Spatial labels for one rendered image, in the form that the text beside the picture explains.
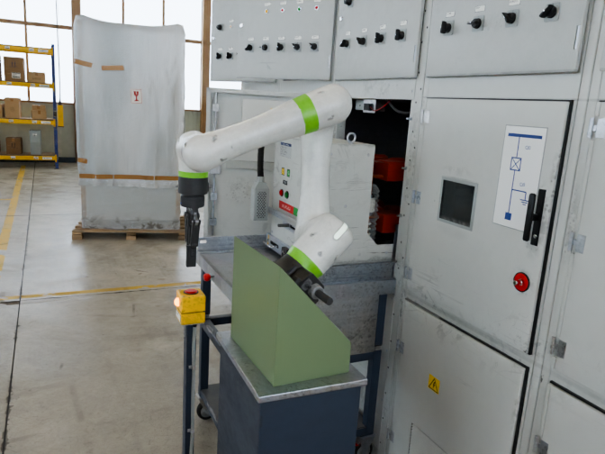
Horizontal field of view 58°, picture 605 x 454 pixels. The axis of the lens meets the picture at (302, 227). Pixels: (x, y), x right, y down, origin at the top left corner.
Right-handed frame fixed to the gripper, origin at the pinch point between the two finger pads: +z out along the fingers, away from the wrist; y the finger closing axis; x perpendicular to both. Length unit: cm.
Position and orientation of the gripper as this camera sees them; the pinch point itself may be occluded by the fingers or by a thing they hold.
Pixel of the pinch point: (191, 256)
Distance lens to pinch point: 179.3
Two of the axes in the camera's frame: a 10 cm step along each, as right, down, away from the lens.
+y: -4.2, -2.3, 8.8
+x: -9.0, 0.3, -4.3
